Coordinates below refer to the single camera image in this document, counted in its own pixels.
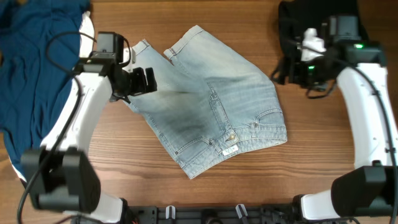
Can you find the light blue denim shorts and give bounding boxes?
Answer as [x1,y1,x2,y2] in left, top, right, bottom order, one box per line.
[126,26,287,179]

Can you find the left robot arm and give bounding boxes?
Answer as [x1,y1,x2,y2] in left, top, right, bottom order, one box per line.
[16,32,157,223]

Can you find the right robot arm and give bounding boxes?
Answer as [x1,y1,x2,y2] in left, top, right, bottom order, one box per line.
[272,14,397,223]

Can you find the black folded garment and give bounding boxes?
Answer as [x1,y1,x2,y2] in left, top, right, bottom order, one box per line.
[271,0,359,85]

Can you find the blue t-shirt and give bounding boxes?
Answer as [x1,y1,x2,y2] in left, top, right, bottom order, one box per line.
[1,0,90,177]

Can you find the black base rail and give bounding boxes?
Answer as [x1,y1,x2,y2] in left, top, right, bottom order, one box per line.
[130,204,308,224]

